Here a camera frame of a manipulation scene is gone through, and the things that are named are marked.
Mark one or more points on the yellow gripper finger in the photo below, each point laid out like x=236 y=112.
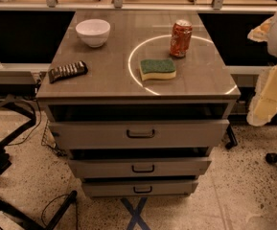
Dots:
x=263 y=106
x=261 y=32

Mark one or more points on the red coke can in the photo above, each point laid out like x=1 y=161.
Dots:
x=181 y=36

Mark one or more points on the white ceramic bowl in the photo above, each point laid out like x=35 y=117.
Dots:
x=93 y=32

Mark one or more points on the top grey drawer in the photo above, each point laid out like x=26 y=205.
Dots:
x=138 y=135

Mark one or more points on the grey drawer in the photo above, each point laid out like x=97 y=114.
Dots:
x=138 y=135
x=140 y=188
x=121 y=168

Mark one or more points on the green and yellow sponge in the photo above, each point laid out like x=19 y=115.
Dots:
x=157 y=69

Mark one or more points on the grey drawer cabinet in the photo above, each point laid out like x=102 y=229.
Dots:
x=112 y=89

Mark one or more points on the bottom grey drawer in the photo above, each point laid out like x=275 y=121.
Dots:
x=140 y=188

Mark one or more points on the dark snack bar package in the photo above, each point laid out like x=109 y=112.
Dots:
x=67 y=71

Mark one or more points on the middle grey drawer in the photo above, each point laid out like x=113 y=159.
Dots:
x=121 y=168

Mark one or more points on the black office chair left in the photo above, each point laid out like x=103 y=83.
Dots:
x=27 y=110

